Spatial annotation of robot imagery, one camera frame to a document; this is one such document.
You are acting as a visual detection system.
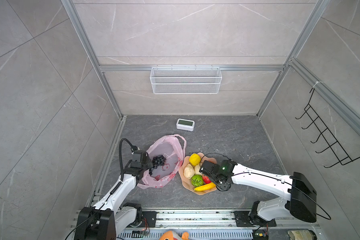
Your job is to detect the white wire mesh basket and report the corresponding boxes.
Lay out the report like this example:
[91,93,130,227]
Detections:
[150,67,223,95]

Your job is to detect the black fake grapes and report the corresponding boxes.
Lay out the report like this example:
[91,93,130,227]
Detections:
[149,155,166,176]

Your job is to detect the yellow fake banana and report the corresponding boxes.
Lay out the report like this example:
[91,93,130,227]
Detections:
[194,182,216,192]

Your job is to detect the yellow fake lemon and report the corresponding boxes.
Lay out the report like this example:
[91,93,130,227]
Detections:
[189,154,201,167]

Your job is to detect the black wire hook rack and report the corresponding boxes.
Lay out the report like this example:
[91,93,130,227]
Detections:
[295,88,360,169]

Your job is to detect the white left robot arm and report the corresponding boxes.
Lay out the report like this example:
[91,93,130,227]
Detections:
[66,138,153,240]

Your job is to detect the green fake apple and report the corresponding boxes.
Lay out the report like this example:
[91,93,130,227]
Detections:
[191,175,205,188]

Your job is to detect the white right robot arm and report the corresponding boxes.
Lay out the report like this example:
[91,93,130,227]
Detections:
[200,160,320,226]

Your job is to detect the beige fake fruit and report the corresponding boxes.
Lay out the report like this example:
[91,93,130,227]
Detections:
[183,164,195,180]

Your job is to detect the orange plush toy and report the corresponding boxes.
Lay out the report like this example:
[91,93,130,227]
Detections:
[159,231,189,240]

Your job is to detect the pink wavy plate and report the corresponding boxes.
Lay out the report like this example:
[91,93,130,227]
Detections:
[179,153,217,196]

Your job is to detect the pink plastic shopping bag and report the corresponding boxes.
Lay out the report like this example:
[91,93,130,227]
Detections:
[137,134,187,189]

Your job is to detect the white digital clock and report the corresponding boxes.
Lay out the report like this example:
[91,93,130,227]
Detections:
[176,119,195,132]

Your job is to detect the red fake fruit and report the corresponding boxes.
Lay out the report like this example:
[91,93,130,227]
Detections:
[202,176,212,185]

